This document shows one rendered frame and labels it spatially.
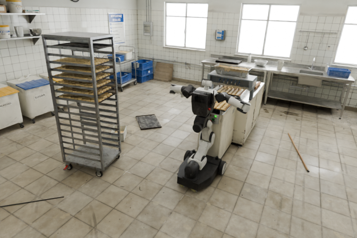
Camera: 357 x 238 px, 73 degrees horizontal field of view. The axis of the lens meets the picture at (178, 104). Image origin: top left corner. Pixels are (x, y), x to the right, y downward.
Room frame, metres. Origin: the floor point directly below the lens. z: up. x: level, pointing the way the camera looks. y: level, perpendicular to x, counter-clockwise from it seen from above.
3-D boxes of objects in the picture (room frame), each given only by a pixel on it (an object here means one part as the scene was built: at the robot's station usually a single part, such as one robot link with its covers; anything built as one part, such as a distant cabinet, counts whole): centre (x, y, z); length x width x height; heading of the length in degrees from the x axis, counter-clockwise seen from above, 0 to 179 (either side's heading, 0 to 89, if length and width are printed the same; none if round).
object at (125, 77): (6.64, 1.67, 0.29); 0.56 x 0.38 x 0.20; 161
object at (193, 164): (2.70, -0.29, 0.19); 0.64 x 0.52 x 0.33; 153
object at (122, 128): (3.73, 1.02, 0.08); 0.30 x 0.22 x 0.16; 3
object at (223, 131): (3.32, -0.61, 0.45); 0.70 x 0.34 x 0.90; 152
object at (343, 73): (5.24, -3.50, 0.95); 0.40 x 0.30 x 0.14; 66
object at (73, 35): (2.93, 1.20, 0.93); 0.64 x 0.51 x 1.78; 74
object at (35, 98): (4.46, 2.90, 0.38); 0.64 x 0.54 x 0.77; 62
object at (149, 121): (4.37, 0.60, 0.02); 0.60 x 0.40 x 0.03; 19
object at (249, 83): (3.76, -0.84, 1.01); 0.72 x 0.33 x 0.34; 62
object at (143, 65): (7.45, 1.17, 0.50); 0.60 x 0.40 x 0.20; 155
